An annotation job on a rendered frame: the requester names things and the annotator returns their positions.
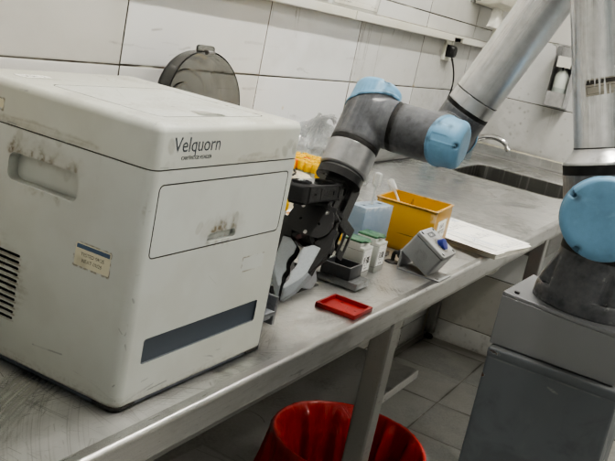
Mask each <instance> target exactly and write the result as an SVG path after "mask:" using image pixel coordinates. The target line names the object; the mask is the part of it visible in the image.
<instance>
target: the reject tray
mask: <svg viewBox="0 0 615 461"><path fill-rule="evenodd" d="M315 306H316V307H319V308H322V309H324V310H327V311H330V312H331V313H334V314H337V315H339V316H344V317H346V318H348V319H351V320H355V319H357V318H359V317H361V316H364V315H366V314H368V313H370V312H372V306H367V305H366V304H363V303H360V302H357V301H355V300H352V299H349V298H347V297H345V296H342V295H337V294H334V295H330V296H327V297H325V298H322V299H320V300H318V301H316V303H315Z"/></svg>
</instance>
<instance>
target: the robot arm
mask: <svg viewBox="0 0 615 461"><path fill-rule="evenodd" d="M569 14H570V26H571V66H572V106H573V146H574V150H573V152H572V154H571V155H570V156H569V157H568V158H567V159H566V160H565V161H564V162H563V165H562V166H563V200H562V203H561V205H560V209H559V214H558V220H559V226H560V230H561V232H562V234H563V239H562V241H561V244H560V247H559V249H558V251H557V252H556V254H555V255H554V256H553V258H552V259H551V260H550V262H549V263H548V264H547V266H546V267H545V268H544V270H543V271H542V272H541V273H540V274H539V276H538V277H537V279H536V281H535V284H534V289H533V293H534V295H535V296H536V297H537V298H539V299H540V300H541V301H543V302H545V303H546V304H548V305H550V306H552V307H554V308H556V309H558V310H560V311H563V312H565V313H568V314H570V315H572V316H576V317H579V318H582V319H585V320H588V321H591V322H595V323H599V324H602V325H607V326H614V327H615V0H518V1H517V2H516V3H515V5H514V6H513V7H512V9H511V11H510V12H509V13H508V15H507V16H506V17H505V18H504V19H503V21H502V22H501V24H500V25H499V27H498V28H497V29H496V31H495V32H494V34H493V35H492V36H491V38H490V39H489V41H488V42H487V44H486V45H485V46H484V48H483V49H482V51H481V52H480V54H479V55H478V56H477V58H475V60H474V61H473V62H472V64H471V65H470V67H469V68H468V70H467V71H466V72H465V74H464V75H463V77H462V78H461V79H460V81H459V83H458V84H457V85H456V87H455V88H454V89H453V91H452V92H451V93H450V94H449V96H448V97H447V99H446V100H445V101H444V103H443V104H442V106H441V107H440V108H439V110H438V111H430V110H427V109H423V108H420V107H416V106H413V105H410V104H407V103H403V102H401V100H402V94H401V92H400V91H399V90H398V89H397V88H396V87H395V86H394V85H393V84H392V83H391V82H386V81H385V80H384V79H381V78H377V77H364V78H362V79H360V80H359V81H358V82H357V83H356V85H355V87H354V89H353V91H352V93H351V96H350V97H349V98H348V99H347V100H346V102H345V107H344V109H343V111H342V113H341V115H340V118H339V120H338V122H337V124H336V126H335V129H334V131H333V133H332V135H331V137H330V139H329V142H328V144H327V147H325V148H323V155H322V157H321V159H320V164H319V166H318V169H317V171H316V174H317V176H318V177H319V178H292V179H291V183H290V188H289V192H288V197H287V199H288V202H291V203H294V204H293V208H292V209H291V211H290V212H289V214H288V215H286V214H285V215H284V219H283V224H282V229H281V233H280V238H279V243H278V247H277V252H276V257H275V268H274V272H273V287H274V292H275V295H277V296H279V299H278V300H279V301H282V302H284V301H286V300H287V299H288V298H290V297H291V296H293V295H294V294H296V293H297V292H298V291H299V290H300V289H301V288H305V289H311V288H313V286H314V285H315V283H316V281H317V273H316V269H317V268H318V267H319V266H320V265H321V264H323V263H324V262H325V261H326V260H327V259H328V258H329V257H330V256H331V255H332V254H333V252H334V251H335V252H336V253H335V255H336V256H337V258H338V259H339V260H340V261H341V259H342V257H343V255H344V253H345V251H346V249H347V246H348V244H349V242H350V240H351V236H352V234H353V233H354V228H353V227H352V226H351V225H350V223H349V222H348V218H349V216H350V214H351V211H352V209H353V207H354V205H355V202H356V200H357V198H358V196H359V194H360V190H361V186H362V184H363V182H365V181H366V179H367V177H368V176H369V174H370V171H371V169H372V166H373V163H374V161H375V159H376V156H377V155H378V153H379V150H380V149H381V148H382V149H384V150H387V151H390V152H393V153H396V154H398V155H404V156H407V157H410V158H414V159H416V160H419V161H422V162H426V163H428V164H430V165H431V166H436V167H444V168H448V169H455V168H457V167H459V165H460V163H462V161H463V159H464V157H465V155H466V154H467V153H468V152H470V151H471V150H472V149H473V147H474V146H475V144H476V143H477V141H478V137H479V134H480V132H481V131H482V129H483V128H484V127H485V125H486V124H487V122H488V121H489V120H490V119H491V117H492V116H493V115H494V114H495V113H496V111H497V110H498V109H499V107H500V106H501V105H502V103H503V102H504V100H505V99H506V98H507V96H508V95H509V94H510V92H511V91H512V90H513V88H514V87H515V85H516V84H517V83H518V81H519V80H520V79H521V77H522V76H523V75H524V74H525V72H526V71H527V70H528V69H529V67H530V66H531V65H532V63H533V62H534V60H535V59H536V58H537V56H538V55H539V54H540V52H541V51H542V50H543V48H544V47H545V45H546V44H547V43H548V41H549V40H550V39H551V38H552V36H553V35H554V34H555V32H556V31H557V30H558V29H559V28H560V26H561V25H562V24H563V22H564V21H565V20H566V18H567V17H568V15H569ZM342 233H344V235H343V237H342V240H341V242H340V245H338V241H339V239H340V235H341V234H342ZM347 235H348V237H349V238H348V239H347V241H346V244H345V246H344V248H343V250H342V251H341V250H340V248H341V246H342V244H343V242H344V240H345V238H346V236H347ZM298 246H300V247H302V249H301V251H300V249H299V248H298ZM303 246H304V248H303ZM297 256H298V262H297V266H296V267H295V263H294V261H295V259H296V258H297Z"/></svg>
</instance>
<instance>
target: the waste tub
mask: <svg viewBox="0 0 615 461"><path fill-rule="evenodd" d="M396 193H397V195H398V198H399V199H400V201H398V200H397V198H396V196H395V194H394V192H393V191H389V192H386V193H383V194H381V195H377V200H378V201H381V202H383V203H386V204H389V205H392V206H394V207H393V211H392V215H391V219H390V223H389V227H388V231H387V235H386V239H385V240H386V241H388V243H387V247H388V248H392V249H395V250H397V251H399V250H400V249H403V248H404V247H405V246H406V244H407V243H408V242H410V241H411V240H412V239H413V238H414V237H415V236H416V235H417V233H418V232H419V231H422V230H425V229H428V228H431V227H432V228H433V229H434V230H435V231H436V232H437V233H438V234H439V235H440V236H441V237H442V238H443V239H445V238H446V234H447V230H448V224H449V220H450V216H451V212H452V209H453V207H454V205H452V204H449V203H446V202H442V201H439V200H435V199H432V198H426V197H423V196H419V195H417V194H413V193H409V192H406V191H403V190H400V189H397V190H396Z"/></svg>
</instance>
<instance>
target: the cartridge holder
mask: <svg viewBox="0 0 615 461"><path fill-rule="evenodd" d="M362 266H363V264H361V263H356V262H354V261H351V260H348V259H345V258H342V259H341V261H340V260H339V259H338V258H337V256H336V255H333V256H330V257H329V258H328V259H327V260H326V261H325V262H324V263H323V264H321V265H320V266H319V267H318V268H317V269H316V270H317V271H318V273H317V279H318V278H319V279H321V280H324V281H327V282H330V283H333V284H336V285H339V286H342V287H345V288H347V289H348V290H351V291H353V292H356V291H358V290H360V289H362V288H364V287H366V286H368V285H369V282H370V279H367V278H365V277H362V276H361V269H362Z"/></svg>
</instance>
